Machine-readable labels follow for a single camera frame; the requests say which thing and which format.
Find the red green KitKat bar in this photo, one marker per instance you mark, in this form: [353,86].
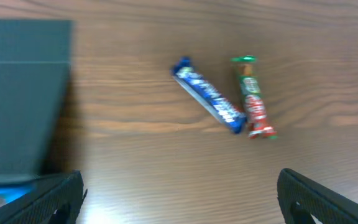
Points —
[257,121]

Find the black gift box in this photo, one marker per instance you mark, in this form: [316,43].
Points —
[35,63]

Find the dark blue Dairy Milk bar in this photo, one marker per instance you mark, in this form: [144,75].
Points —
[207,95]

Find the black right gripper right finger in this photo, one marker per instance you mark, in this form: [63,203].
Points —
[301,200]

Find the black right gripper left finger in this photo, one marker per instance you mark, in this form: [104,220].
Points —
[56,198]

